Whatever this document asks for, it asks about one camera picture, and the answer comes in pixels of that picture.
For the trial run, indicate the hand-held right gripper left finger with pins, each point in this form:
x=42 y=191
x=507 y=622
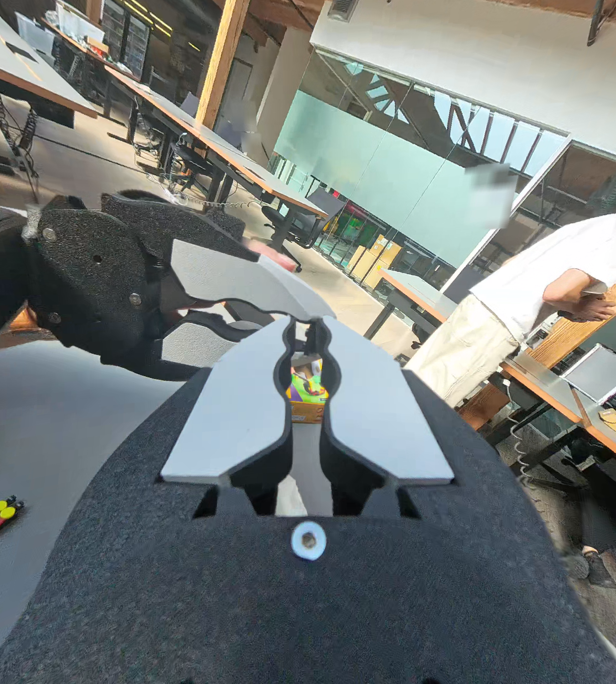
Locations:
x=228 y=422

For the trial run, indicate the person's left hand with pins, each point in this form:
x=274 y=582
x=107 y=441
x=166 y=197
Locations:
x=274 y=257

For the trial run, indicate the wooden plank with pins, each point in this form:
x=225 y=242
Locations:
x=484 y=404

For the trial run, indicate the silver laptop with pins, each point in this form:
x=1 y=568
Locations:
x=602 y=374

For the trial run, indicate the black office chair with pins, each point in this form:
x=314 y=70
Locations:
x=297 y=230

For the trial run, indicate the colourful cardboard lego box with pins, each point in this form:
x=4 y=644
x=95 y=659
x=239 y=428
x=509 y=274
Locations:
x=308 y=387

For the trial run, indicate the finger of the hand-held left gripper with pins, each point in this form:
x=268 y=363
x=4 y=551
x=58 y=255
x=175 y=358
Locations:
x=244 y=278
x=196 y=344

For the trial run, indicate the grey top office desk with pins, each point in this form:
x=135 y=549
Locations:
x=19 y=64

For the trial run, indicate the wooden support post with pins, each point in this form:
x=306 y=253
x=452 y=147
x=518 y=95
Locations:
x=220 y=59

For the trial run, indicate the long wood edged desk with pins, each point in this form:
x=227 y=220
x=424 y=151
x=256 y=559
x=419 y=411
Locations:
x=212 y=139

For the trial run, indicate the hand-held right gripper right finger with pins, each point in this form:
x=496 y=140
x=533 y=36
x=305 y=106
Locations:
x=388 y=422

